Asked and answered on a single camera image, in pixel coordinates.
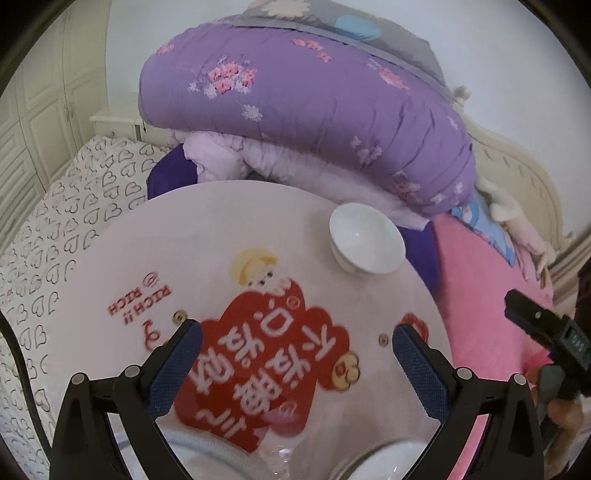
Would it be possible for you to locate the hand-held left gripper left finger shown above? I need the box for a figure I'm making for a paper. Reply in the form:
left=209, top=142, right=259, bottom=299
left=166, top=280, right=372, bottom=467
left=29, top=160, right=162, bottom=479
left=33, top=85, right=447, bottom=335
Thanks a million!
left=48, top=318, right=204, bottom=480

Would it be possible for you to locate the white nightstand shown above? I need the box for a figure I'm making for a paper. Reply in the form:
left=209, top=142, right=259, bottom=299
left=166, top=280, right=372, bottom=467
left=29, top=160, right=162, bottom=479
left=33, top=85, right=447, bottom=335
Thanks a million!
left=89, top=105, right=158, bottom=144

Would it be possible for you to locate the pink bed sheet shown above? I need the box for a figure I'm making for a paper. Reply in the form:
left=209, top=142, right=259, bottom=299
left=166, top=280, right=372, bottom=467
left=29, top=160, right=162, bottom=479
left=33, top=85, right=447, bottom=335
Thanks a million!
left=429, top=215, right=555, bottom=480

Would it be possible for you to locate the grey flower-print quilt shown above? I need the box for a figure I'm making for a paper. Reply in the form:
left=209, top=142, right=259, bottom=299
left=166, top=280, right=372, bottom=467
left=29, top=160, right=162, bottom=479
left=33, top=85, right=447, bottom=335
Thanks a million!
left=222, top=0, right=455, bottom=100

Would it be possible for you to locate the white bowl with coloured band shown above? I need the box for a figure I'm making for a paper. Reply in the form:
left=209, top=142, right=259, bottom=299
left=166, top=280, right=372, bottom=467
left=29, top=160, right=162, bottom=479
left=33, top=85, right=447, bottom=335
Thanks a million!
left=329, top=202, right=406, bottom=275

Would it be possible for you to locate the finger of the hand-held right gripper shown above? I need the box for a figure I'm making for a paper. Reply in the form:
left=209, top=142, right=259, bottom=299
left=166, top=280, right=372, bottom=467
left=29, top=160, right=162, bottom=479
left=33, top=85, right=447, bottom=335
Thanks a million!
left=504, top=290, right=570, bottom=344

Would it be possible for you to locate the cream plush cloth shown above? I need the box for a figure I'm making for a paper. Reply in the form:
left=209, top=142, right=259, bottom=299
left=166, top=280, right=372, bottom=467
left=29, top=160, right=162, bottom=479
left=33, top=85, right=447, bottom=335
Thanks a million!
left=475, top=178, right=559, bottom=287

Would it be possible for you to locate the large white grey-rimmed plate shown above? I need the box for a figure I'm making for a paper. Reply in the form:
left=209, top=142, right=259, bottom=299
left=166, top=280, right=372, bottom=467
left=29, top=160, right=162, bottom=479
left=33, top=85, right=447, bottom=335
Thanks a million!
left=111, top=427, right=301, bottom=480

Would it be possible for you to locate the blue cartoon pillow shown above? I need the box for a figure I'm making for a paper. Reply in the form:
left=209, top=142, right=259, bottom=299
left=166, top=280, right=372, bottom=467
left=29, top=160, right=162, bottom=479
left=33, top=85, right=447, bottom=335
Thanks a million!
left=450, top=203, right=518, bottom=268

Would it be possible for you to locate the lilac blanket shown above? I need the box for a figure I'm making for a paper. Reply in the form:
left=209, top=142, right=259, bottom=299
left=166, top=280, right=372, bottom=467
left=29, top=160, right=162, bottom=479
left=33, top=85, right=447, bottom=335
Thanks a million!
left=168, top=129, right=430, bottom=229

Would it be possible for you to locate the white panelled wardrobe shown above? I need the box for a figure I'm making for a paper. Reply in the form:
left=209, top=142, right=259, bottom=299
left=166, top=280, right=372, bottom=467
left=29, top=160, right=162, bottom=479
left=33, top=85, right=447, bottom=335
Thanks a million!
left=0, top=0, right=109, bottom=222

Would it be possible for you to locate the round pink printed table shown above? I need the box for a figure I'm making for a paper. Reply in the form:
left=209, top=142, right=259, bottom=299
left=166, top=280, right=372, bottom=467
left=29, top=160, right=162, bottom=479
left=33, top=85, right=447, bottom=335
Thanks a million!
left=46, top=180, right=455, bottom=480

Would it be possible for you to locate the black cable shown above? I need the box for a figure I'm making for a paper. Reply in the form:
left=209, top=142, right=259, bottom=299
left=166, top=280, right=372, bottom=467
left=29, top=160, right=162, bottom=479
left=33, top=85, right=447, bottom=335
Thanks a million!
left=0, top=314, right=51, bottom=455

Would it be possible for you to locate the purple floral quilt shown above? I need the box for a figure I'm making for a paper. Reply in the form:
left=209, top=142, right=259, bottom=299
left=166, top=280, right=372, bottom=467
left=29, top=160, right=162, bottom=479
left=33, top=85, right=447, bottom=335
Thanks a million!
left=139, top=25, right=476, bottom=217

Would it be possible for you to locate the person's right hand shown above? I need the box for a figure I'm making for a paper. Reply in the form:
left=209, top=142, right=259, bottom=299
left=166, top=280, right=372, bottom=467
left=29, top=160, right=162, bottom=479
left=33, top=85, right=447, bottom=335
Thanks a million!
left=536, top=394, right=586, bottom=467

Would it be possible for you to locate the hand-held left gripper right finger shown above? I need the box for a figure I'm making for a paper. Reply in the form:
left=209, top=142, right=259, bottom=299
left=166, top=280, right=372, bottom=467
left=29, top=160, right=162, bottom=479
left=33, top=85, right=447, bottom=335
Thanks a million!
left=392, top=323, right=546, bottom=480

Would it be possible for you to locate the cream carved headboard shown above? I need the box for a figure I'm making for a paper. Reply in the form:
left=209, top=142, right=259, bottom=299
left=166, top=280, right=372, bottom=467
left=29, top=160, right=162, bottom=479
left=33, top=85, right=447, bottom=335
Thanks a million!
left=455, top=85, right=591, bottom=305

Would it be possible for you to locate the white heart-print bed sheet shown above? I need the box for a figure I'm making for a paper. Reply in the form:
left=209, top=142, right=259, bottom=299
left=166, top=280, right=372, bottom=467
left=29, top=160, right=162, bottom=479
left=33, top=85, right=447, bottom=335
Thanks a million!
left=0, top=136, right=171, bottom=462

